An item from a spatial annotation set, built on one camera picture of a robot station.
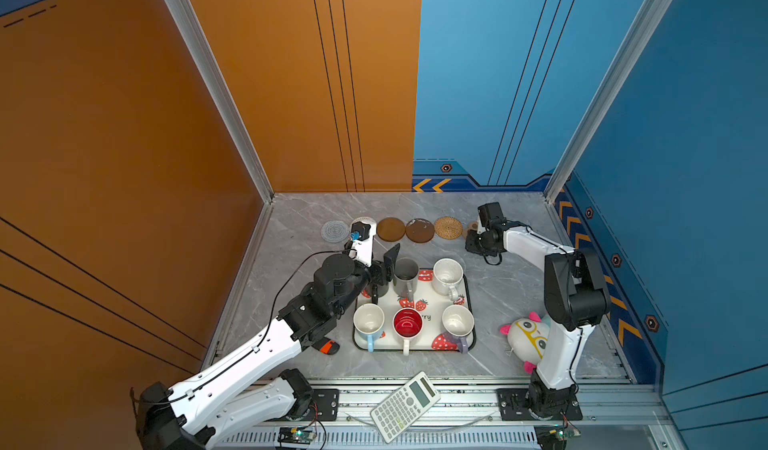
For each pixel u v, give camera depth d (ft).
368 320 2.71
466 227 3.63
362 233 1.84
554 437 2.32
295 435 2.32
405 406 2.38
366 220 3.68
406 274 3.05
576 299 1.72
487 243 2.53
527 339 2.53
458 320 2.79
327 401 2.43
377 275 2.00
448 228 3.57
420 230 3.58
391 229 3.57
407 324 2.78
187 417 1.28
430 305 2.97
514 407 2.38
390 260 1.99
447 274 3.09
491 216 2.63
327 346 2.65
